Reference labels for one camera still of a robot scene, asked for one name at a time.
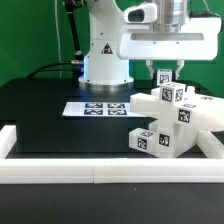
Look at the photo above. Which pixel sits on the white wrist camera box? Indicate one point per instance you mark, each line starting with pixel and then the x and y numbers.
pixel 142 13

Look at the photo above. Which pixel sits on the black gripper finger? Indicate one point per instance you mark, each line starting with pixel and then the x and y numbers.
pixel 153 73
pixel 176 72

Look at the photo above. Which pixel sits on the white U-shaped fence frame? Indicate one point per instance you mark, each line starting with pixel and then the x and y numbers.
pixel 98 171

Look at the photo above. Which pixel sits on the white chair back frame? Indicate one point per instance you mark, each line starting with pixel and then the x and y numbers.
pixel 198 111

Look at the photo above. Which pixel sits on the white chair seat plate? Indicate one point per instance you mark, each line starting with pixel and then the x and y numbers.
pixel 171 139

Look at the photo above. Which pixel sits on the black camera stand pole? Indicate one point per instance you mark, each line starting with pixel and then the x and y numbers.
pixel 70 7

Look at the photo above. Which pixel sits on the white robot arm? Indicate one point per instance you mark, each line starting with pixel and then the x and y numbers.
pixel 155 30

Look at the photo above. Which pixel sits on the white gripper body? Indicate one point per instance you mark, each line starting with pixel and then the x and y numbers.
pixel 197 40

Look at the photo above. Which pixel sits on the white marker sheet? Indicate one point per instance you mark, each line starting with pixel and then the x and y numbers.
pixel 98 109

